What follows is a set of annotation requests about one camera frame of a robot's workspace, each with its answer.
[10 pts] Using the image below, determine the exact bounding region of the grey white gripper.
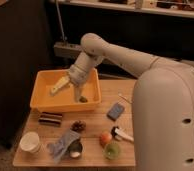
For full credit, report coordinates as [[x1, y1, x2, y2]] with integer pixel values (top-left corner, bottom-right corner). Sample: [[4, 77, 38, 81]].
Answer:
[[50, 52, 104, 102]]

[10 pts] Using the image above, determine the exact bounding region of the blue sponge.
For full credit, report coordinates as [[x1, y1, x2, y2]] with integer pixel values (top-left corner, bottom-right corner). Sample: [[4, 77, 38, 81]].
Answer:
[[107, 103, 125, 121]]

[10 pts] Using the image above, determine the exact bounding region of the metal vertical pole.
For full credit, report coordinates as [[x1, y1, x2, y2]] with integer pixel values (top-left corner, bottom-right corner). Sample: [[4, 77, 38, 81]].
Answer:
[[55, 0, 66, 43]]

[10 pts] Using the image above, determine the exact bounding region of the white handled black brush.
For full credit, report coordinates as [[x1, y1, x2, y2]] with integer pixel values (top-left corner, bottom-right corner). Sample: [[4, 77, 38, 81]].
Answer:
[[111, 126, 134, 142]]

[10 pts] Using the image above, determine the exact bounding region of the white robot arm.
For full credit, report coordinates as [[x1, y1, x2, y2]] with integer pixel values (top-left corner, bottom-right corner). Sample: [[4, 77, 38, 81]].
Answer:
[[51, 33, 194, 171]]

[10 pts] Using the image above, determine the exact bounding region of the striped dark eraser block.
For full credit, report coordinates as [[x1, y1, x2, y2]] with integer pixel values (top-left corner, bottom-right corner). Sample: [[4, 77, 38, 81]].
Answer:
[[38, 113, 62, 126]]

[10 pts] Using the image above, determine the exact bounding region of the blue grey cloth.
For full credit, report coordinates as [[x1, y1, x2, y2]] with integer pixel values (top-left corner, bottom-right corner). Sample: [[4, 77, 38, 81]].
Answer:
[[47, 130, 81, 163]]

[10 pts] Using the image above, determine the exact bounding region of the brown pine cone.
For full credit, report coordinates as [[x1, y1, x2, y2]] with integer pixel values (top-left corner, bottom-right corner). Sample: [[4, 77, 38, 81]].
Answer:
[[71, 120, 86, 132]]

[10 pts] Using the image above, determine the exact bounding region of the yellow plastic tray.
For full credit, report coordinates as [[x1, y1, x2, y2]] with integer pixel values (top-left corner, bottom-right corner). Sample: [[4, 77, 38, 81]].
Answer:
[[30, 69, 101, 113]]

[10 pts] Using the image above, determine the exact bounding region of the small metal spoon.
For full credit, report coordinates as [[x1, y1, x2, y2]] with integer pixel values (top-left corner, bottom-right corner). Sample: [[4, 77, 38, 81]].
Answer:
[[118, 93, 132, 104]]

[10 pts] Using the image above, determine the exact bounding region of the white paper cup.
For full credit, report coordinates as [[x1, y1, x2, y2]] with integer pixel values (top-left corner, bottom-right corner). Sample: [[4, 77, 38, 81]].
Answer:
[[19, 132, 41, 153]]

